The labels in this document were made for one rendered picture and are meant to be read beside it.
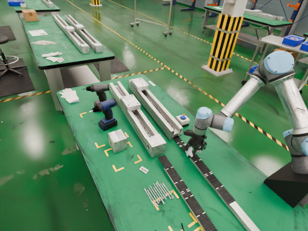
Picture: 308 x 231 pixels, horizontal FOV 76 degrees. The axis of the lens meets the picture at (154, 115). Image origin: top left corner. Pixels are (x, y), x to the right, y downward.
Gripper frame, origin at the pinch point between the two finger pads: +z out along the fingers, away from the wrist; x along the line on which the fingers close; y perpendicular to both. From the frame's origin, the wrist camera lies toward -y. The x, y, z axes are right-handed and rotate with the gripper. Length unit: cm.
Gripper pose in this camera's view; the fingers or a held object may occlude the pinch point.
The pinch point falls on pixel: (190, 152)
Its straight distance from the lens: 132.3
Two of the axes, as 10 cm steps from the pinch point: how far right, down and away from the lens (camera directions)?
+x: 8.9, -2.3, 3.9
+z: -0.7, 7.9, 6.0
